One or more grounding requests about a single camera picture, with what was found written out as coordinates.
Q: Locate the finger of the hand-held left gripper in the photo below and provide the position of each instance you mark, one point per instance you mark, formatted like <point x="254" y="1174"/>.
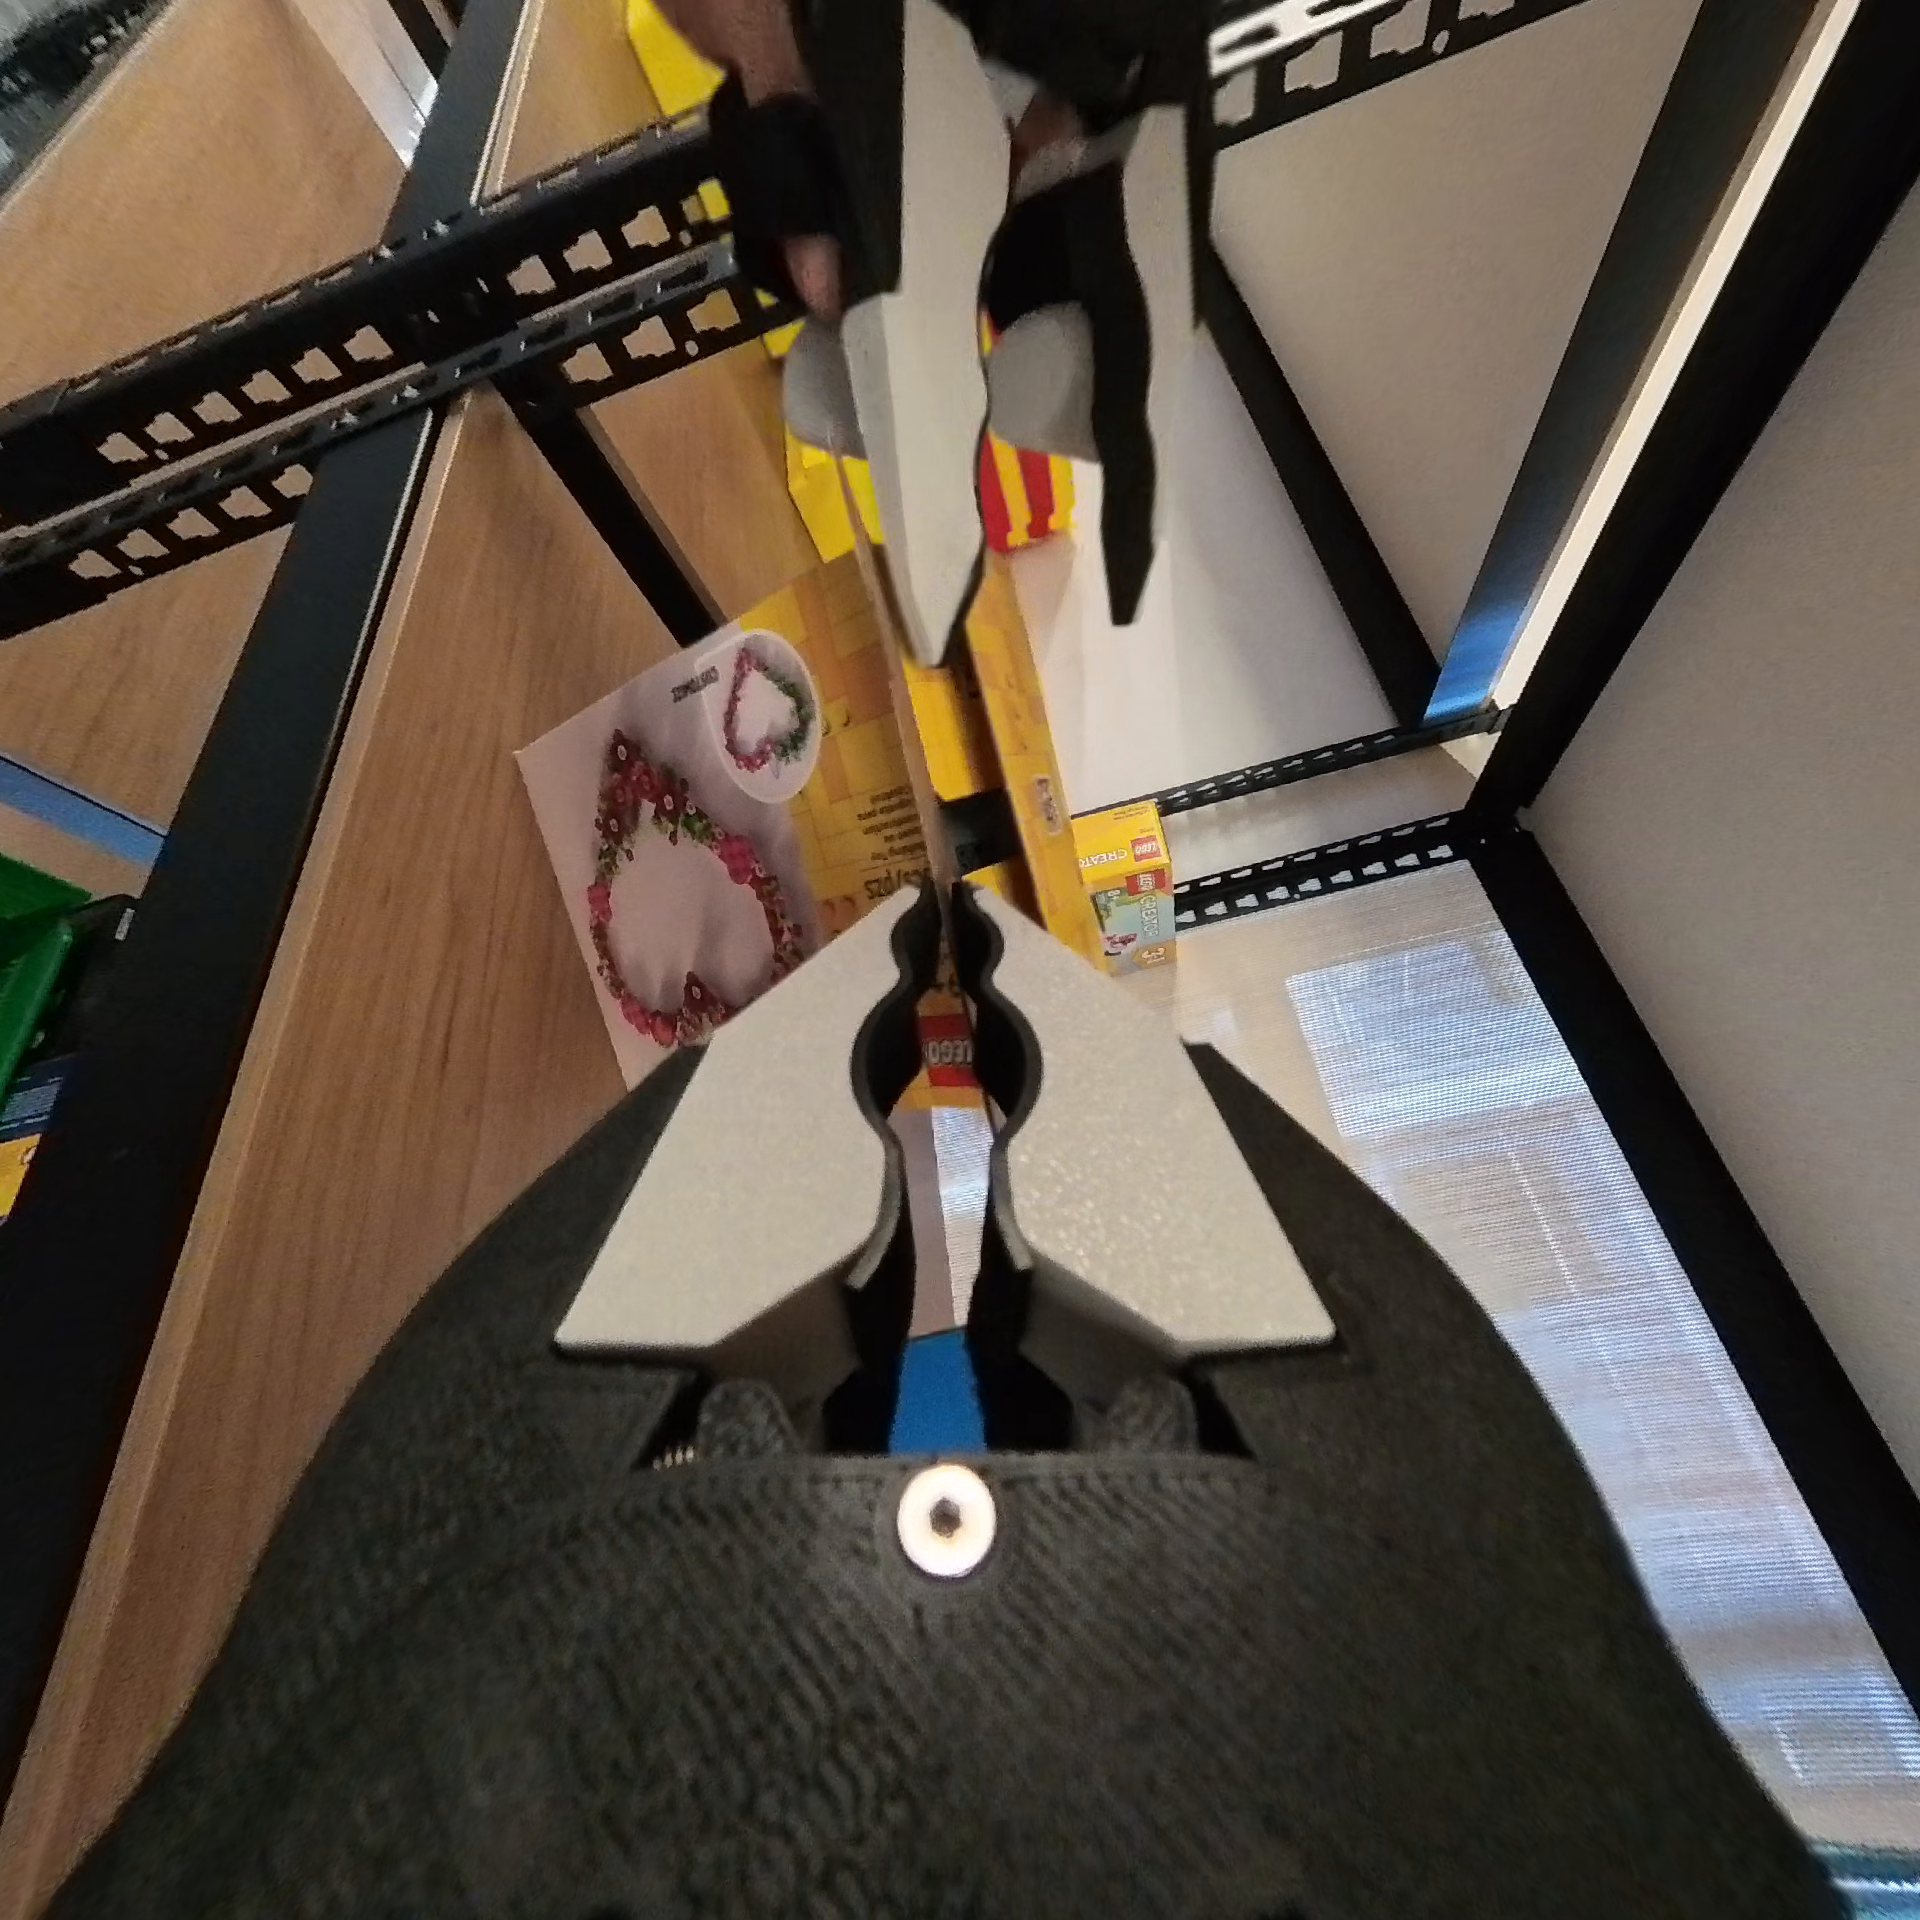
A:
<point x="929" y="300"/>
<point x="1164" y="253"/>

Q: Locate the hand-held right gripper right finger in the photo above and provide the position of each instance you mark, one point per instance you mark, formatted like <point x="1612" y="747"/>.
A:
<point x="1169" y="1200"/>

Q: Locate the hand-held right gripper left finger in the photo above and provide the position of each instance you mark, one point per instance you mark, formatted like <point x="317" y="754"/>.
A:
<point x="720" y="1200"/>

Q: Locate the yellow and white toy box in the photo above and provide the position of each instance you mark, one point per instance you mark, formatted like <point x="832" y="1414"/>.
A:
<point x="678" y="930"/>

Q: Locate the blue toy box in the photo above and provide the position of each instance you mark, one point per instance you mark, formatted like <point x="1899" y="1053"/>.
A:
<point x="937" y="1386"/>

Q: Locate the person's left hand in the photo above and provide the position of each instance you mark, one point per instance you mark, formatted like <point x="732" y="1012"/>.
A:
<point x="819" y="277"/>

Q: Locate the stack of yellow red bins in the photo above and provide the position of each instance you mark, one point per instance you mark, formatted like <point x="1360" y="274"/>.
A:
<point x="1029" y="486"/>

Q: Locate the white shelf board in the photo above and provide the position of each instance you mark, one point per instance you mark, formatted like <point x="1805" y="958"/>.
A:
<point x="1770" y="676"/>
<point x="1350" y="374"/>

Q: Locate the black metal shelf rack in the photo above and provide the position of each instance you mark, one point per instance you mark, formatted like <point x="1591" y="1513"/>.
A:
<point x="452" y="300"/>

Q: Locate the green plastic bin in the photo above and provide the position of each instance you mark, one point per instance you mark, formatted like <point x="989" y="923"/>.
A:
<point x="38" y="930"/>

